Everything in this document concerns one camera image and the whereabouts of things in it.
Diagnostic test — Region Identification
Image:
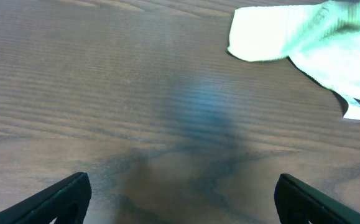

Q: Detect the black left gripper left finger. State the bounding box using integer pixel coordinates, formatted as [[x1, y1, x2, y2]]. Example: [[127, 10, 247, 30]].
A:
[[0, 172, 92, 224]]

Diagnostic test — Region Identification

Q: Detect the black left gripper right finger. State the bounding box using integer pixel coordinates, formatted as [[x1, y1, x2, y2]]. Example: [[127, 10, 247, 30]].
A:
[[274, 174, 360, 224]]

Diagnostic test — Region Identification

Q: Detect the light green microfiber cloth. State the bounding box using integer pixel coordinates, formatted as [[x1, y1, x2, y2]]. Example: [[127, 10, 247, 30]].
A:
[[228, 1, 360, 120]]

